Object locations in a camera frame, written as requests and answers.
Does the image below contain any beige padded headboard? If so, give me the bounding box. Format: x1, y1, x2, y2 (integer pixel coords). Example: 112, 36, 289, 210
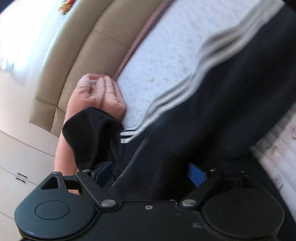
30, 1, 171, 136

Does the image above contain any white drawer cabinet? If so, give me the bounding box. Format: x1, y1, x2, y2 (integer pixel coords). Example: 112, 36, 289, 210
1, 133, 54, 240

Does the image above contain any dark navy striped jacket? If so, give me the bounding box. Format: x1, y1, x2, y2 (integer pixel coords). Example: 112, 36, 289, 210
63, 1, 295, 200

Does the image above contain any lilac floral quilted bedspread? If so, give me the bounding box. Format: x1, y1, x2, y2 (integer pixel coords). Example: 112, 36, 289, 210
114, 0, 296, 193

